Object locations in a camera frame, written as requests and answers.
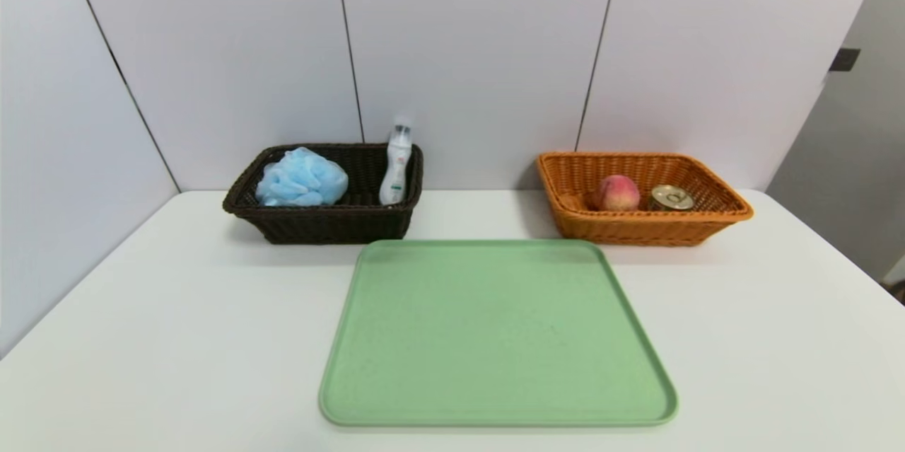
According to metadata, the red peach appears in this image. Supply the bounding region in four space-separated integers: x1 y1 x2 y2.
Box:
592 175 641 212

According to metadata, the dark brown wicker basket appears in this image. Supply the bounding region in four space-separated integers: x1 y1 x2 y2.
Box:
223 143 424 245

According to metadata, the white bottle with clear cap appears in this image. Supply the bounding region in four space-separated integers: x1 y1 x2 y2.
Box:
379 121 414 206

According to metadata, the green plastic tray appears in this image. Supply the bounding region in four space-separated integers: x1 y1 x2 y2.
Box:
318 238 679 429

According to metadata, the blue mesh bath sponge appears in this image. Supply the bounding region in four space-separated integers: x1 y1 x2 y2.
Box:
255 147 349 207

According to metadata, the tin can with gold lid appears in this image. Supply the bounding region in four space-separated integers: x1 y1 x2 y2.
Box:
647 185 696 212

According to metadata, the orange wicker basket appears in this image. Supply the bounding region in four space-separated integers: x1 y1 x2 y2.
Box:
535 151 754 248

